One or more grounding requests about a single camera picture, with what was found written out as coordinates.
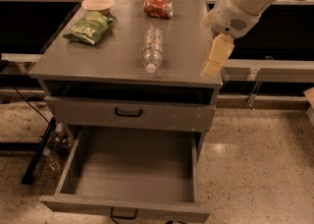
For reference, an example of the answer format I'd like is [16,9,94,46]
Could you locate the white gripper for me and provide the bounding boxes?
[201,0,261,78]

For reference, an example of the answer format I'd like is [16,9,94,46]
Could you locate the clear plastic water bottle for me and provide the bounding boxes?
[142,28,163,74]

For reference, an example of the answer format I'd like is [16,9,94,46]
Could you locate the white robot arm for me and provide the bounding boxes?
[202,0,277,77]

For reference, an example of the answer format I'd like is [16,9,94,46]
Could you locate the grey drawer cabinet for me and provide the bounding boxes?
[30,0,222,148]

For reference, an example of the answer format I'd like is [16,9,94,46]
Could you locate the open grey bottom drawer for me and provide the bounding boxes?
[40,127,210,223]

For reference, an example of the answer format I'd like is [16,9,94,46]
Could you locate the grey middle drawer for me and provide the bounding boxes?
[45,96,215,132]

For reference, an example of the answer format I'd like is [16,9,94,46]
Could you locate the beige paper bowl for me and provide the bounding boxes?
[81,0,115,15]

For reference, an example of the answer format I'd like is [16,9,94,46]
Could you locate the green chip bag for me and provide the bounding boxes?
[63,11,113,45]

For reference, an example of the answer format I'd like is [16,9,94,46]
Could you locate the bottles on floor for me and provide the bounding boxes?
[42,123,74,172]

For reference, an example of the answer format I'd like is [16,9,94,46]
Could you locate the black stand leg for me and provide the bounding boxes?
[22,118,56,185]

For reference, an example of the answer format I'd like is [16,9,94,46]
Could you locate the clear acrylic bracket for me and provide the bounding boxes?
[247,82,262,110]

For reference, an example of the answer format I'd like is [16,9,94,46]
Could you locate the black cable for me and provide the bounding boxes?
[0,76,63,142]

